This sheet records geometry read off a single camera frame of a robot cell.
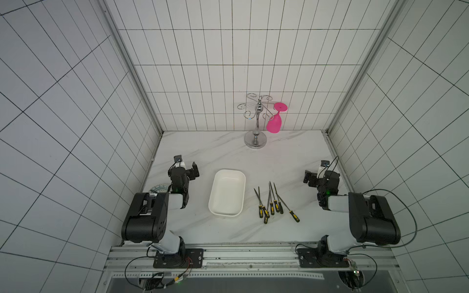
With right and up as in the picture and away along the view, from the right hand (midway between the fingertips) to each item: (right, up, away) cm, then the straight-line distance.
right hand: (309, 169), depth 95 cm
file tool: (-25, -19, -12) cm, 34 cm away
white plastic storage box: (-44, -12, -4) cm, 46 cm away
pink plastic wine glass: (-18, +25, +5) cm, 31 cm away
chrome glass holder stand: (-26, +17, +20) cm, 37 cm away
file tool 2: (-25, -22, -12) cm, 35 cm away
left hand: (-67, +1, 0) cm, 67 cm away
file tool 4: (-18, -16, -7) cm, 25 cm away
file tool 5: (-13, -20, -10) cm, 26 cm away
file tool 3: (-22, -17, -9) cm, 30 cm away
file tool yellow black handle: (-28, -19, -10) cm, 35 cm away
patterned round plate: (-78, -9, -5) cm, 79 cm away
